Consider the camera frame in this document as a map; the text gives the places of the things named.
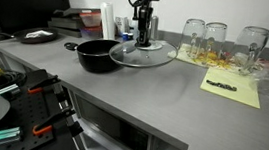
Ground black cable bundle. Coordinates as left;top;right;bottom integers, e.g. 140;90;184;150
0;68;29;91

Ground orange and black clamp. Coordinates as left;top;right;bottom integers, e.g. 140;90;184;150
24;71;76;114
29;104;93;150

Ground built-in microwave oven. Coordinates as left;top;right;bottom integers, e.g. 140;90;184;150
65;91;160;150

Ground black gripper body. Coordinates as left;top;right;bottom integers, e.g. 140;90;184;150
135;4;156;35

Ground white paper towel roll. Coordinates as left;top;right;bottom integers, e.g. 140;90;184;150
96;1;120;42

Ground clear container with red lid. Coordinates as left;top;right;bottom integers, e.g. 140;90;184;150
77;8;104;29

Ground yellow patterned cloth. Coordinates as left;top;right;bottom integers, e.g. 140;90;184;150
166;42;269;79

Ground stack of black trays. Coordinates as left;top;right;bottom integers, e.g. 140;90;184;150
45;3;94;40

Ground round glass lid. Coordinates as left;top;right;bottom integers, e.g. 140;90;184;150
107;34;180;72

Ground black frying pan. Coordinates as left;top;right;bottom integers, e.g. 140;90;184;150
0;22;60;48

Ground small black tool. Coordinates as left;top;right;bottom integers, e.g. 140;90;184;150
204;79;239;93

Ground white box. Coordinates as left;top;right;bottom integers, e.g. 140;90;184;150
113;15;132;36

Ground black pot with handle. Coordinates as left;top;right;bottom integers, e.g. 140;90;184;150
61;35;128;77

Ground large clear drinking glass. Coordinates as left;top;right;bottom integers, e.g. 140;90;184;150
229;23;269;79

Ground black perforated board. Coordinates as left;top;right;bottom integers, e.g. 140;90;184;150
0;65;90;150

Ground small blue objects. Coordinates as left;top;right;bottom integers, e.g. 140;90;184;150
120;30;135;43

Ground steel cylinder bottle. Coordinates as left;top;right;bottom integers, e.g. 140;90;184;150
148;14;161;41

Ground clear plastic container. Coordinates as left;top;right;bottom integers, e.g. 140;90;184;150
78;23;104;42

